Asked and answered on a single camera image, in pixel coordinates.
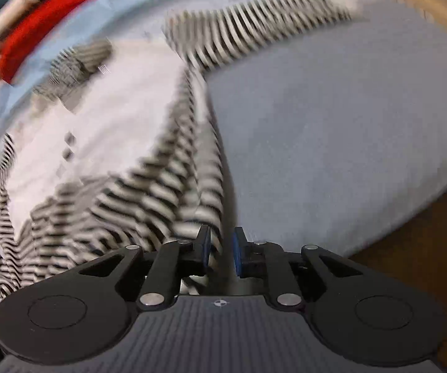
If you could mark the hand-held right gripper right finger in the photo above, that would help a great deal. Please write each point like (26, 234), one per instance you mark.
(240, 253)

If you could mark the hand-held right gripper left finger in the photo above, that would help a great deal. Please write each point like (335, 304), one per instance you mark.
(206, 249)

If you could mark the black white striped hooded jacket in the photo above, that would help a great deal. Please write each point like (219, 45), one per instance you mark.
(111, 124)

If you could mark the grey bed sheet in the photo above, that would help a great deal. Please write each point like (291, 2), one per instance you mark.
(324, 124)

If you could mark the red cloth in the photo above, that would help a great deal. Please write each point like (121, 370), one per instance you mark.
(33, 35)

